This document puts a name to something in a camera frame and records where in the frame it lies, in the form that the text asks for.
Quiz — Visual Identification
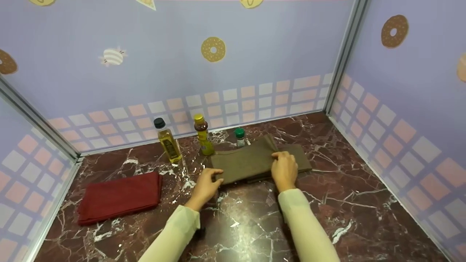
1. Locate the person's right hand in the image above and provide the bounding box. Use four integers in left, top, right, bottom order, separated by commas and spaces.
271, 151, 299, 194

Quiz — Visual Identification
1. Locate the person's left hand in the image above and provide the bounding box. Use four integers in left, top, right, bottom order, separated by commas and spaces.
184, 168, 225, 212

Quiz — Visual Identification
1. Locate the olive brown cloth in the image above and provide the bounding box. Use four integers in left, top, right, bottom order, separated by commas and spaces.
210, 134, 313, 186

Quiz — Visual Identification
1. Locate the person's right forearm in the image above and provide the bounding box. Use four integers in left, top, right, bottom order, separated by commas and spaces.
278, 188, 341, 262

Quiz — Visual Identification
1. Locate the person's left forearm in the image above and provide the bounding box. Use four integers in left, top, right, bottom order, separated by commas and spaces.
138, 205, 201, 262

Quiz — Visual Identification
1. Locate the brown bottle with yellow cap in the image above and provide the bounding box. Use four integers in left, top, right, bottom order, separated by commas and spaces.
193, 114, 215, 156

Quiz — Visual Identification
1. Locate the small jar with green cap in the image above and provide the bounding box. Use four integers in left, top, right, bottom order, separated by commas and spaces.
234, 127, 246, 148

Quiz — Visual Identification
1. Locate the oil bottle with black cap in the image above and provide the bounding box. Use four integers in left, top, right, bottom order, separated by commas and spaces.
153, 117, 183, 163

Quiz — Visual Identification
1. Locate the dark red folded cloth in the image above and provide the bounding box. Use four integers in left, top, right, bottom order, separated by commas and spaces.
77, 171, 163, 226

